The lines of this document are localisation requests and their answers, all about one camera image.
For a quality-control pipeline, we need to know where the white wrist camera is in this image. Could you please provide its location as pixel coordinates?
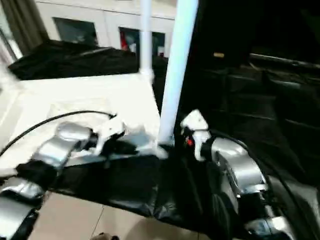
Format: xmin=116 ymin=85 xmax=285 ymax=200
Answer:
xmin=179 ymin=110 xmax=211 ymax=162
xmin=92 ymin=116 xmax=127 ymax=154

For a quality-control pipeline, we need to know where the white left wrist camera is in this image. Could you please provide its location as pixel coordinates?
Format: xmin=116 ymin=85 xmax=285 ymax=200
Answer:
xmin=92 ymin=116 xmax=127 ymax=154

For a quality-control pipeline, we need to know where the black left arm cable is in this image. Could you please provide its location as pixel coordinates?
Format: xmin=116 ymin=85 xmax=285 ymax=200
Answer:
xmin=0 ymin=110 xmax=117 ymax=157

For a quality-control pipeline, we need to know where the white glass-door cabinet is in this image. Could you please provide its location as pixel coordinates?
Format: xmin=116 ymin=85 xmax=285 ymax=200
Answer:
xmin=32 ymin=0 xmax=179 ymax=59

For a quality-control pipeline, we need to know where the white plastic table leg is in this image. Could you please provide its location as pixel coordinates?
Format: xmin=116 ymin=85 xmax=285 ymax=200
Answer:
xmin=0 ymin=62 xmax=21 ymax=94
xmin=157 ymin=0 xmax=200 ymax=149
xmin=138 ymin=0 xmax=155 ymax=82

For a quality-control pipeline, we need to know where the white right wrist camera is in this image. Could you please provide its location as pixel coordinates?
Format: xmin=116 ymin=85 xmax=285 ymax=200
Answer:
xmin=179 ymin=110 xmax=211 ymax=162

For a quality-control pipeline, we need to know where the black work mat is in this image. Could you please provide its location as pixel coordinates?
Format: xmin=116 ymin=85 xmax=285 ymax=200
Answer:
xmin=0 ymin=40 xmax=320 ymax=240

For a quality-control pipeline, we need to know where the white plastic table top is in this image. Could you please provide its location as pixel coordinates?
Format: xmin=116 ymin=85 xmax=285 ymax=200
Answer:
xmin=0 ymin=72 xmax=174 ymax=177

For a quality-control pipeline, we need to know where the black backdrop cloth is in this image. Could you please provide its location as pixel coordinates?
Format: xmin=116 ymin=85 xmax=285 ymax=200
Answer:
xmin=190 ymin=0 xmax=320 ymax=71

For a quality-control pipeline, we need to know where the grey curtain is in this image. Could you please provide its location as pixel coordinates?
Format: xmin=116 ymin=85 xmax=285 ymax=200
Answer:
xmin=0 ymin=0 xmax=47 ymax=59

